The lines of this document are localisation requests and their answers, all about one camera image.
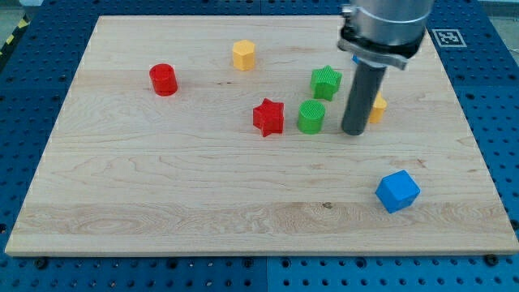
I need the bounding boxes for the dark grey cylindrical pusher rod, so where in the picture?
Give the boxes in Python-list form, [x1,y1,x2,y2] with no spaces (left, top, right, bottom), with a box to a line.
[341,61,387,135]

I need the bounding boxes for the green cylinder block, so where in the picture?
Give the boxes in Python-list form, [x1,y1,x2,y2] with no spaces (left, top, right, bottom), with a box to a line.
[297,100,325,135]

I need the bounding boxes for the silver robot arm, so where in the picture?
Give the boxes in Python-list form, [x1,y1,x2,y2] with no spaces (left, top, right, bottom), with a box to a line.
[337,0,434,135]

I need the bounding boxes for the green star block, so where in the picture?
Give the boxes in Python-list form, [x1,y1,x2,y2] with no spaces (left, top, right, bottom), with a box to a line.
[310,65,342,101]

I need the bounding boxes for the red star block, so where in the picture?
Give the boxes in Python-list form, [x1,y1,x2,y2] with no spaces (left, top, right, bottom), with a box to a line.
[253,98,285,137]

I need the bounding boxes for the yellow block behind rod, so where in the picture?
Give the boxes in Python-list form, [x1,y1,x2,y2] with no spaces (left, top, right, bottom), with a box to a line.
[368,92,388,123]

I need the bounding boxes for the white fiducial marker tag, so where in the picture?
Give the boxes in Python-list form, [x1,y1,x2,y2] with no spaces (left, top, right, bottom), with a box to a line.
[432,28,466,48]

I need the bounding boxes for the blue cube block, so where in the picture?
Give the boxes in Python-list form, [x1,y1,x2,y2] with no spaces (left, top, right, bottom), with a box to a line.
[375,170,421,213]

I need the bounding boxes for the yellow hexagon block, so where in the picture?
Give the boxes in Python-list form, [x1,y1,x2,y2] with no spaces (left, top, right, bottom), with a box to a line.
[232,40,255,71]

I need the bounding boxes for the wooden board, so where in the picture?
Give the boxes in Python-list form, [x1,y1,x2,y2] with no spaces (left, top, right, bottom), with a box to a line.
[6,15,518,257]

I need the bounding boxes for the red cylinder block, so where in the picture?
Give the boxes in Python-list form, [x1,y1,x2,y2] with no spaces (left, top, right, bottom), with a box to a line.
[149,63,178,97]

